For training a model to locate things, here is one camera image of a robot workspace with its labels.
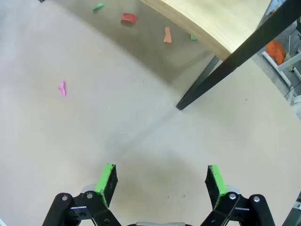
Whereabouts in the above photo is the orange paper scrap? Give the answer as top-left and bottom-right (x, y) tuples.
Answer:
(163, 26), (173, 44)

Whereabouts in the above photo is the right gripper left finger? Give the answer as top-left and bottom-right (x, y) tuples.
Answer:
(42, 163), (122, 226)

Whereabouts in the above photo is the wooden shelf with black frame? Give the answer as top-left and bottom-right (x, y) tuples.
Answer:
(140, 0), (301, 112)

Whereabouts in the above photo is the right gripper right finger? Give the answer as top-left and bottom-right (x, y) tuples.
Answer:
(199, 165), (276, 226)

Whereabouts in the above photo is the orange cloth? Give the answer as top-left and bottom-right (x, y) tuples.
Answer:
(266, 40), (287, 66)

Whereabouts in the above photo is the small red paper scrap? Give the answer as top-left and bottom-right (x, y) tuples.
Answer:
(120, 13), (138, 26)

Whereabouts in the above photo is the pink paper scrap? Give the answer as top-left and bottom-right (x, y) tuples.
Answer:
(58, 81), (68, 98)

